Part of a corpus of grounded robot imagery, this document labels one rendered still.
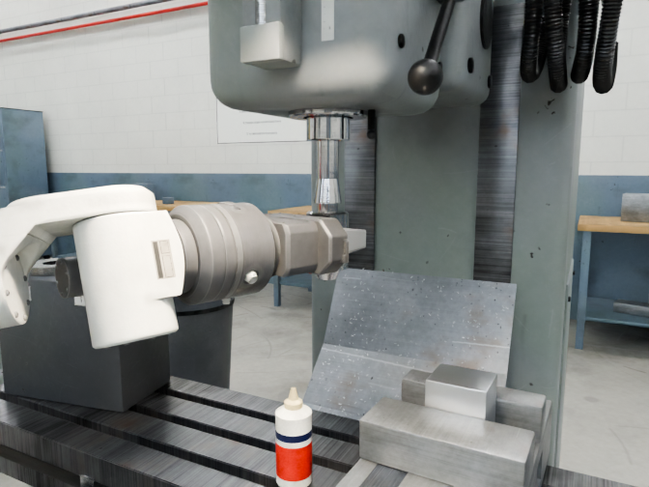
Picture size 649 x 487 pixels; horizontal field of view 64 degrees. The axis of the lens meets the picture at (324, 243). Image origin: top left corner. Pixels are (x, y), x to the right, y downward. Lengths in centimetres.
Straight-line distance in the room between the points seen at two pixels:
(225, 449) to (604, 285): 429
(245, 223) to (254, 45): 15
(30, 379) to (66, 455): 18
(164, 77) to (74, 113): 162
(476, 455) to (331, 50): 37
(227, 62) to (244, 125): 528
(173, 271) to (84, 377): 45
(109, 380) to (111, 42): 661
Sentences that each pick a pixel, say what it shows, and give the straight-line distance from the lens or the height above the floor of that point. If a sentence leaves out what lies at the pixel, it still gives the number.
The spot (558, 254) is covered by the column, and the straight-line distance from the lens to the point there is 89.
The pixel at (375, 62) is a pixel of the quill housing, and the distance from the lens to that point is 47.
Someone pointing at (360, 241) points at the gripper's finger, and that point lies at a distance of 57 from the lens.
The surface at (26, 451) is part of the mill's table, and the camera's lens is 85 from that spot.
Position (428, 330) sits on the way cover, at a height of 98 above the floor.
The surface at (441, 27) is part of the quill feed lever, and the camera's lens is 51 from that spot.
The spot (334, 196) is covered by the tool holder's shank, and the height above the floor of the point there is 122.
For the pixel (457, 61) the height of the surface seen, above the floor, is 137.
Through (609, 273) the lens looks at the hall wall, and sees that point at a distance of 478.
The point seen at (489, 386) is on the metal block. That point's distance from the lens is 54.
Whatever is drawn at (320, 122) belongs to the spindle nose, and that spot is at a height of 130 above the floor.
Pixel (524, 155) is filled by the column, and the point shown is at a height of 127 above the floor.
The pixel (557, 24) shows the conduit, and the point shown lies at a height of 142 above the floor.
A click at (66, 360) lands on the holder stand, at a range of 86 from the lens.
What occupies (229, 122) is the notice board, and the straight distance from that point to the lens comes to 594.
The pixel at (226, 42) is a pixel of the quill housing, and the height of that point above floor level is 137.
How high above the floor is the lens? 125
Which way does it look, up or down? 8 degrees down
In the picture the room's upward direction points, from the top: straight up
